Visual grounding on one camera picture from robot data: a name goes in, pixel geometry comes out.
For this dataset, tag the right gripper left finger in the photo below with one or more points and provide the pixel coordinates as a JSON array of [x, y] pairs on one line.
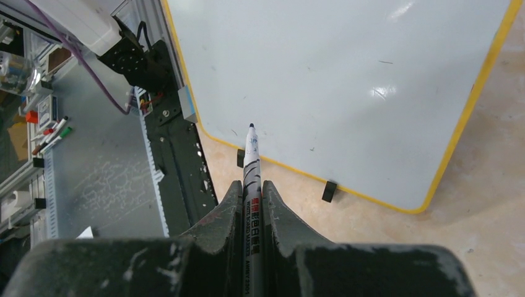
[[203, 261]]

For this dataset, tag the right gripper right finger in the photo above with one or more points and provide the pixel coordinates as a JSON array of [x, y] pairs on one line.
[[304, 263]]

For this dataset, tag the whiteboard marker pen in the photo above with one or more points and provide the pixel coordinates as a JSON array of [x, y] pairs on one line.
[[253, 258]]

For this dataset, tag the yellow framed whiteboard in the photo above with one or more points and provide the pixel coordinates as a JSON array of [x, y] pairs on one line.
[[373, 95]]

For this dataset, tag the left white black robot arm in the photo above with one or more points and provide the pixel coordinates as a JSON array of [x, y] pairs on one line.
[[92, 25]]

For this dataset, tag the grey blue toy brick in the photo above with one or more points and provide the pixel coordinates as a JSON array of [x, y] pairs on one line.
[[187, 106]]

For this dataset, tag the markers on side table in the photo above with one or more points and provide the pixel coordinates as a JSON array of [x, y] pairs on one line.
[[47, 139]]

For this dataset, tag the white slotted cable duct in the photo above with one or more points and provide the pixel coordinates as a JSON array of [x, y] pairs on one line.
[[156, 174]]

